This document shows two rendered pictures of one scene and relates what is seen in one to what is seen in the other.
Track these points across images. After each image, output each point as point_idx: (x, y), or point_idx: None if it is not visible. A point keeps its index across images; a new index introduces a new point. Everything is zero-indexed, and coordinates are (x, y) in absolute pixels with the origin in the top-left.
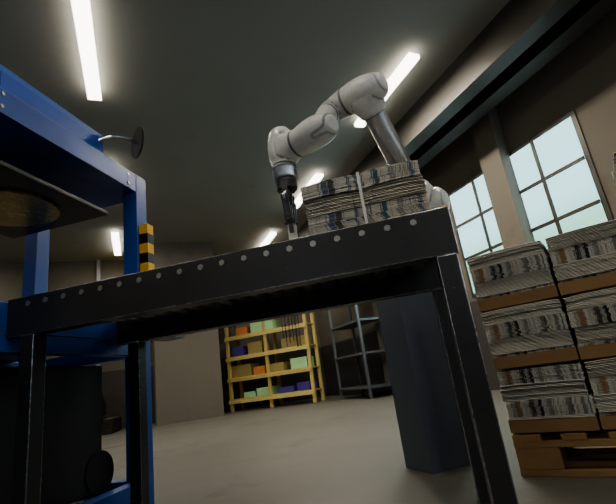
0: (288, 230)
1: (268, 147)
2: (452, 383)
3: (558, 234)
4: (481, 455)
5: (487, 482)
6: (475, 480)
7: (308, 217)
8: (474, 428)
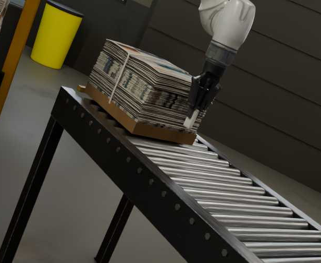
0: (196, 116)
1: (249, 29)
2: (33, 192)
3: None
4: (125, 223)
5: (120, 232)
6: (15, 252)
7: (202, 116)
8: (125, 214)
